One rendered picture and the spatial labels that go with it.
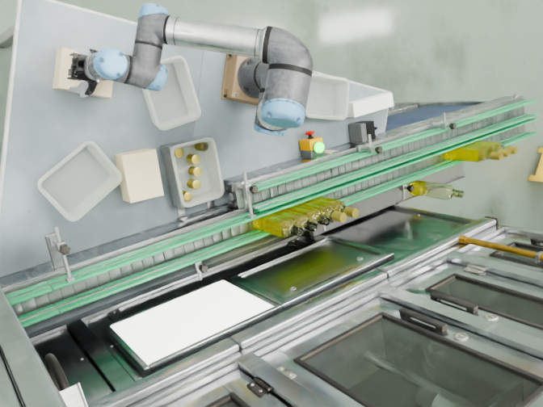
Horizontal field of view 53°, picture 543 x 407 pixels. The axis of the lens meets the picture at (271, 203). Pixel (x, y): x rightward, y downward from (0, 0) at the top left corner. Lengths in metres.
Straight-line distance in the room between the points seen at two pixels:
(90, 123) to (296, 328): 0.93
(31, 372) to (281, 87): 0.90
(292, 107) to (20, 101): 0.86
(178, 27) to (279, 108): 0.35
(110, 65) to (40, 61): 0.43
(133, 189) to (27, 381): 1.12
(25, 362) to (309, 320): 0.89
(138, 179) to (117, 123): 0.20
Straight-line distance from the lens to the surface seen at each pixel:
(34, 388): 0.79
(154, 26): 1.52
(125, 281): 1.80
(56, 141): 1.84
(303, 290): 1.67
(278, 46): 1.43
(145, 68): 1.51
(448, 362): 1.38
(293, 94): 1.40
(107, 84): 1.80
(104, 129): 1.88
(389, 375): 1.34
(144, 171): 1.85
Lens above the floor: 2.55
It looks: 55 degrees down
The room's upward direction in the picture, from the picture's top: 104 degrees clockwise
